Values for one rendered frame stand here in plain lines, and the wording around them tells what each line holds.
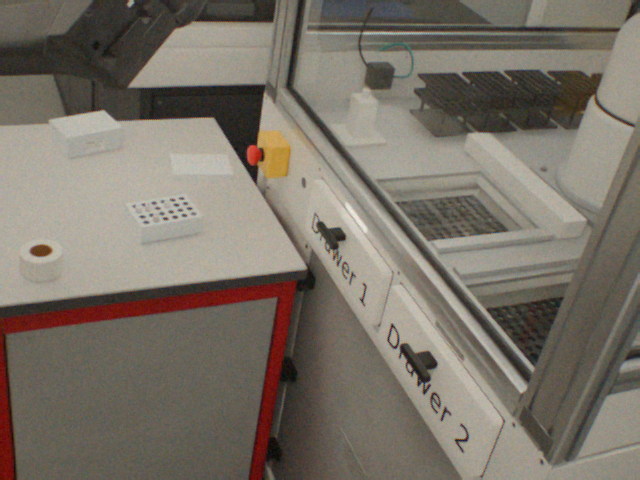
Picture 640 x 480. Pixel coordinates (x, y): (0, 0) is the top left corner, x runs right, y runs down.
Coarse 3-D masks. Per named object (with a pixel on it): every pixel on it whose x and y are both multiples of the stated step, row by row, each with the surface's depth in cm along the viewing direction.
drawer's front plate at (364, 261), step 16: (320, 192) 144; (320, 208) 145; (336, 208) 139; (336, 224) 139; (352, 224) 136; (352, 240) 134; (336, 256) 141; (352, 256) 135; (368, 256) 129; (336, 272) 141; (368, 272) 130; (384, 272) 126; (352, 288) 136; (368, 288) 131; (384, 288) 127; (368, 304) 131; (384, 304) 129; (368, 320) 132
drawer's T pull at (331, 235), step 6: (318, 222) 138; (324, 222) 138; (318, 228) 138; (324, 228) 136; (330, 228) 137; (336, 228) 137; (324, 234) 136; (330, 234) 135; (336, 234) 136; (342, 234) 136; (330, 240) 134; (336, 240) 135; (342, 240) 136; (330, 246) 134; (336, 246) 133
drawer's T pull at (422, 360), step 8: (400, 344) 115; (408, 344) 115; (408, 352) 113; (424, 352) 114; (408, 360) 113; (416, 360) 112; (424, 360) 113; (432, 360) 113; (416, 368) 111; (424, 368) 111; (432, 368) 113; (424, 376) 110
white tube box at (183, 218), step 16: (128, 208) 153; (144, 208) 154; (160, 208) 155; (176, 208) 155; (192, 208) 156; (128, 224) 154; (144, 224) 150; (160, 224) 150; (176, 224) 152; (192, 224) 154; (144, 240) 150; (160, 240) 152
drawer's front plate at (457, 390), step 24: (384, 312) 126; (408, 312) 119; (384, 336) 127; (408, 336) 120; (432, 336) 115; (456, 360) 111; (408, 384) 122; (432, 384) 115; (456, 384) 109; (456, 408) 110; (480, 408) 105; (456, 432) 110; (480, 432) 105; (456, 456) 111; (480, 456) 106
